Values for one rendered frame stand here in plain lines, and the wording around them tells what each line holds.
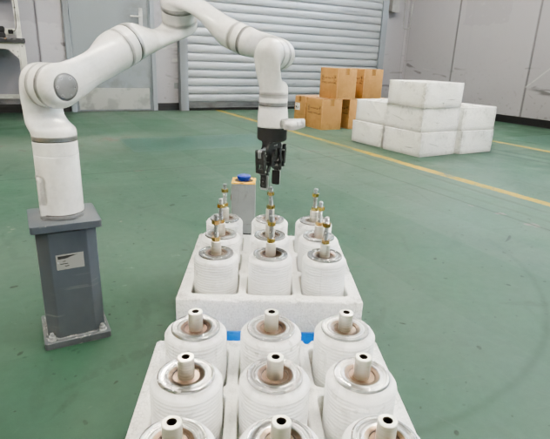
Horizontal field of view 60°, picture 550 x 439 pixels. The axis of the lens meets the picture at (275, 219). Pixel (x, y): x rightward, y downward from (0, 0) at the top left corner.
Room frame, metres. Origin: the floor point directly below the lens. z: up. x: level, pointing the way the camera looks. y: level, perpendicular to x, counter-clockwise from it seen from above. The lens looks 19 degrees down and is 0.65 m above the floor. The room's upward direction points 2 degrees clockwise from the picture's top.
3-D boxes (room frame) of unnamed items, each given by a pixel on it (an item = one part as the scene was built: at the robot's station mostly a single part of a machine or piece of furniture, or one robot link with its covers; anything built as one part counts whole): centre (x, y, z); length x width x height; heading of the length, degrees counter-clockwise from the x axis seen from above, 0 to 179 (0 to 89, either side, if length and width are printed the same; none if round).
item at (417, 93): (3.79, -1.12, 0.45); 0.39 x 0.39 x 0.18; 29
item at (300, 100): (5.31, -0.35, 0.15); 0.30 x 0.24 x 0.30; 118
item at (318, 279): (0.96, -0.11, 0.16); 0.10 x 0.10 x 0.18
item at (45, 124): (1.03, 0.49, 0.54); 0.09 x 0.09 x 0.17; 58
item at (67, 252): (1.03, 0.49, 0.15); 0.15 x 0.15 x 0.30; 29
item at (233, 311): (1.07, 0.01, 0.09); 0.39 x 0.39 x 0.18; 2
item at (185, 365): (0.53, 0.11, 0.26); 0.02 x 0.02 x 0.03
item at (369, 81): (5.27, -0.90, 0.45); 0.30 x 0.24 x 0.30; 27
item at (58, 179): (1.03, 0.49, 0.39); 0.09 x 0.09 x 0.17; 29
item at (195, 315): (0.65, 0.12, 0.26); 0.02 x 0.02 x 0.03
